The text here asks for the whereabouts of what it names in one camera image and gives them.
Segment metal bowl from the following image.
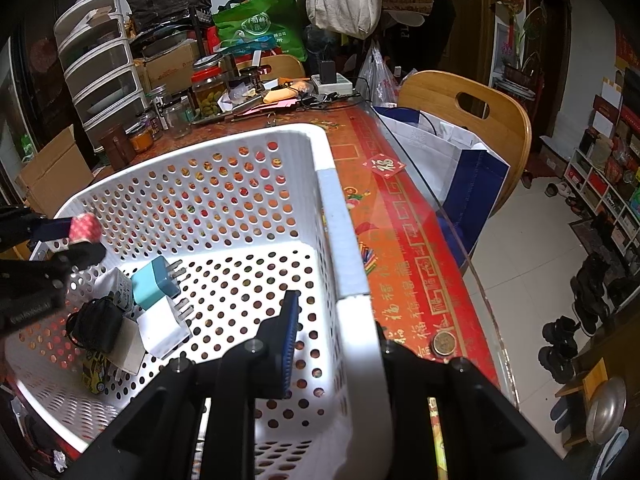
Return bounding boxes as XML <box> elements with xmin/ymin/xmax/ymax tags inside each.
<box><xmin>586</xmin><ymin>377</ymin><xmax>627</xmax><ymax>445</ymax></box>

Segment clear plastic bag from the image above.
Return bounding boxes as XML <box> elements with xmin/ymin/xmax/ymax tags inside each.
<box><xmin>355</xmin><ymin>41</ymin><xmax>399</xmax><ymax>107</ymax></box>

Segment white and blue paper bag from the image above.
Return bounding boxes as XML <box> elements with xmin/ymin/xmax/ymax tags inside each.
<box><xmin>374</xmin><ymin>106</ymin><xmax>511</xmax><ymax>266</ymax></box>

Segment white perforated plastic basket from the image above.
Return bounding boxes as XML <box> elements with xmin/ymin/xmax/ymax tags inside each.
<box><xmin>4</xmin><ymin>122</ymin><xmax>394</xmax><ymax>480</ymax></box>

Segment orange honey jar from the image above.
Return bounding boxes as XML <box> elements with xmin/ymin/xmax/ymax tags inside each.
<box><xmin>127</xmin><ymin>125</ymin><xmax>154</xmax><ymax>154</ymax></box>

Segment cardboard box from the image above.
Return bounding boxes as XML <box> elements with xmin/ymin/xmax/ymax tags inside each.
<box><xmin>16</xmin><ymin>125</ymin><xmax>93</xmax><ymax>218</ymax></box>

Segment white power strip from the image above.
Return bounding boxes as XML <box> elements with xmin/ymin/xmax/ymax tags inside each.
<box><xmin>311</xmin><ymin>73</ymin><xmax>354</xmax><ymax>96</ymax></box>

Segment glass jar red lid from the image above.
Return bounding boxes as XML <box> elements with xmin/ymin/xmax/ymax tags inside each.
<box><xmin>191</xmin><ymin>66</ymin><xmax>228</xmax><ymax>118</ymax></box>

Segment empty glass jar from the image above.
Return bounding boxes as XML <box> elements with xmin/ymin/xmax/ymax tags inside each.
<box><xmin>164</xmin><ymin>99</ymin><xmax>192</xmax><ymax>140</ymax></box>

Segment green shopping bag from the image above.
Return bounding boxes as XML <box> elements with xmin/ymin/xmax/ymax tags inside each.
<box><xmin>213</xmin><ymin>0</ymin><xmax>307</xmax><ymax>62</ymax></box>

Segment white plastic drawer unit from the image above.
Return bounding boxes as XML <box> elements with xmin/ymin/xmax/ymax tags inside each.
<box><xmin>53</xmin><ymin>0</ymin><xmax>148</xmax><ymax>153</ymax></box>

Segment light blue charger plug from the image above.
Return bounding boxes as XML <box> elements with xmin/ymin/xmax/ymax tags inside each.
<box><xmin>131</xmin><ymin>256</ymin><xmax>186</xmax><ymax>311</ymax></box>

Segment white charger plug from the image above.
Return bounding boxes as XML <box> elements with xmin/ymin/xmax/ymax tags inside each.
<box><xmin>137</xmin><ymin>296</ymin><xmax>194</xmax><ymax>360</ymax></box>

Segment black shoes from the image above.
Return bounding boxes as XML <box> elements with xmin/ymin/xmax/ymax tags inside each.
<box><xmin>538</xmin><ymin>315</ymin><xmax>580</xmax><ymax>385</ymax></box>

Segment white square charger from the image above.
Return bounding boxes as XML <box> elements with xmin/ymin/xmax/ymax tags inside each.
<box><xmin>106</xmin><ymin>318</ymin><xmax>145</xmax><ymax>375</ymax></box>

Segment black power adapter with cable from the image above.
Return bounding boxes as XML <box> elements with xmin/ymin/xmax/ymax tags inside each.
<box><xmin>66</xmin><ymin>296</ymin><xmax>124</xmax><ymax>353</ymax></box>

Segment yellow toy car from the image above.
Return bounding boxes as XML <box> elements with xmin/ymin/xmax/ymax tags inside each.
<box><xmin>81</xmin><ymin>350</ymin><xmax>111</xmax><ymax>394</ymax></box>

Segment red fu sticker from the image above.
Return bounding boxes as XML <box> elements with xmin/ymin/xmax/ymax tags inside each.
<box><xmin>362</xmin><ymin>153</ymin><xmax>406</xmax><ymax>179</ymax></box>

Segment red floral tablecloth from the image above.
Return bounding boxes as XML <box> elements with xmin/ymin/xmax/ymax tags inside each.
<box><xmin>92</xmin><ymin>105</ymin><xmax>499</xmax><ymax>382</ymax></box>

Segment white shelf with goods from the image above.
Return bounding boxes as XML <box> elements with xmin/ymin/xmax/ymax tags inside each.
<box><xmin>564</xmin><ymin>150</ymin><xmax>639</xmax><ymax>263</ymax></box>

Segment red patterned small object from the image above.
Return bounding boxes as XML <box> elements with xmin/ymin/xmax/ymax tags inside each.
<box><xmin>68</xmin><ymin>212</ymin><xmax>102</xmax><ymax>244</ymax></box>

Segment dark brown jar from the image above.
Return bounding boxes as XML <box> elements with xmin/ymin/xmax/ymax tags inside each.
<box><xmin>100</xmin><ymin>125</ymin><xmax>136</xmax><ymax>171</ymax></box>

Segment brass coin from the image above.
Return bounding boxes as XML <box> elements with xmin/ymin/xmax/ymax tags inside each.
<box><xmin>431</xmin><ymin>330</ymin><xmax>458</xmax><ymax>359</ymax></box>

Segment wooden chair right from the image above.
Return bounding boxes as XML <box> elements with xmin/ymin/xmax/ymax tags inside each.
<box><xmin>398</xmin><ymin>70</ymin><xmax>532</xmax><ymax>211</ymax></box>

